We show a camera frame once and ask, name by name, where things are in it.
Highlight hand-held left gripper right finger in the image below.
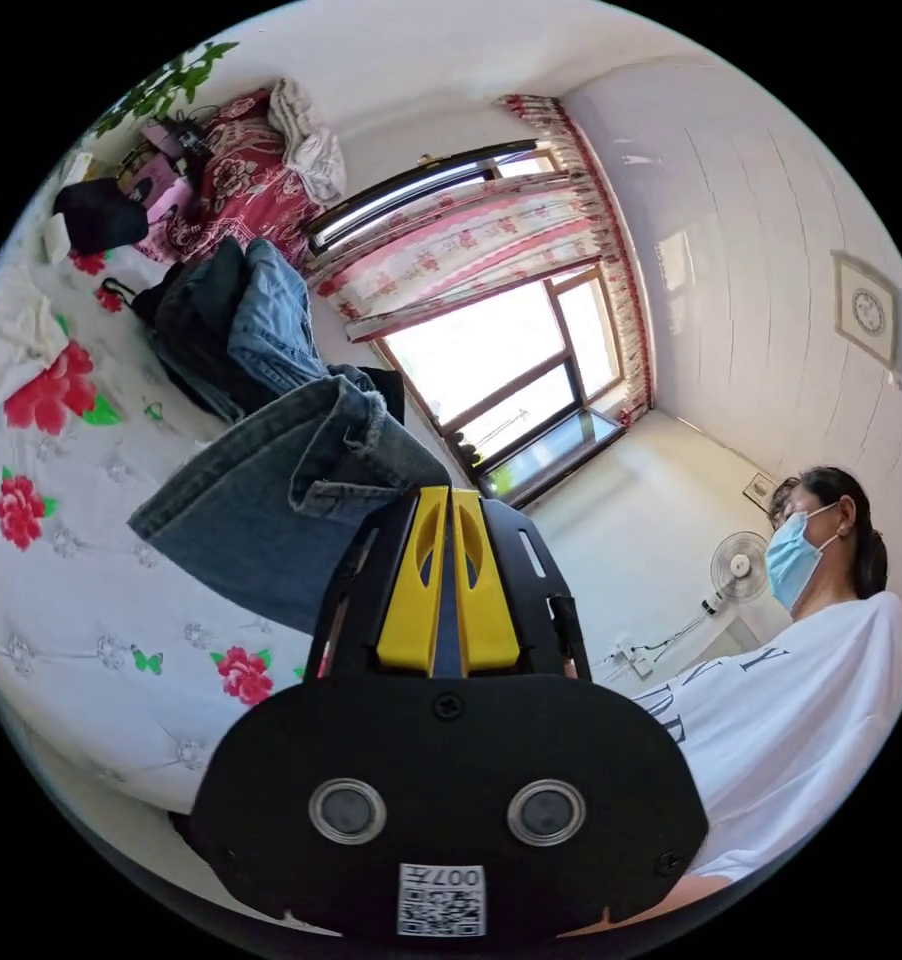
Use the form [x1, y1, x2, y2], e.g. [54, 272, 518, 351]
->
[451, 487, 519, 673]

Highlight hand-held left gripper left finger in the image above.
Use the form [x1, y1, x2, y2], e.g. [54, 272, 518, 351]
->
[376, 485, 451, 671]

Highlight light blue jeans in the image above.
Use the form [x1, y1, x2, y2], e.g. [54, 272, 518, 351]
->
[128, 373, 452, 639]

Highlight window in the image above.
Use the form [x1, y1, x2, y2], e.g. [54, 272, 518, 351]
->
[304, 138, 655, 508]

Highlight white standing fan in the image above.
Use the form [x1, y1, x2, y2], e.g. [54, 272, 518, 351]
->
[702, 530, 771, 618]

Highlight person's body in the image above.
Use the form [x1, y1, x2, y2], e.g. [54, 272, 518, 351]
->
[630, 465, 902, 885]

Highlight pile of clothes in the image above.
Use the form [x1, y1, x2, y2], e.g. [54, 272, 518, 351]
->
[132, 236, 407, 425]

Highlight bed with floral white sheet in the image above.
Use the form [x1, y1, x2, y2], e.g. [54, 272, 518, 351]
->
[0, 142, 325, 815]

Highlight pink floral curtain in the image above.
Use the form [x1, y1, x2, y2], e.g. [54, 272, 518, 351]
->
[306, 93, 656, 429]

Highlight red floral quilt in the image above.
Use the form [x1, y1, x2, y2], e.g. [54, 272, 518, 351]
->
[132, 88, 325, 264]

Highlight white rolled blanket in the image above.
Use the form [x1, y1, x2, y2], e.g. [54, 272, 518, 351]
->
[267, 77, 347, 205]

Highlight black bag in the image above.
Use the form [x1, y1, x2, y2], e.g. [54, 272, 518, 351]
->
[51, 177, 151, 255]

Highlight green plant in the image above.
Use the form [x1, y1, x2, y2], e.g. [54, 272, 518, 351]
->
[94, 41, 240, 138]

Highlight square wall clock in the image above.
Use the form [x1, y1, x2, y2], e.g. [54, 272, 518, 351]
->
[831, 249, 902, 373]

